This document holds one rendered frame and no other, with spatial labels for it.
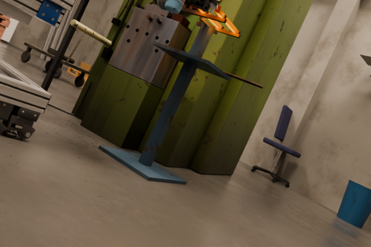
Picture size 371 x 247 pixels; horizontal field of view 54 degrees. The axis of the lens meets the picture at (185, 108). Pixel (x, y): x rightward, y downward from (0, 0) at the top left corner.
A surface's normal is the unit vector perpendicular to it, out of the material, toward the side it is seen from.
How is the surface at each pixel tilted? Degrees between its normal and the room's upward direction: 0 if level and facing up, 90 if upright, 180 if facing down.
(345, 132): 90
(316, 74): 90
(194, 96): 90
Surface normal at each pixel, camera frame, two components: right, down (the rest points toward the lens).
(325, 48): -0.65, -0.30
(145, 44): -0.38, -0.18
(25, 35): 0.64, 0.29
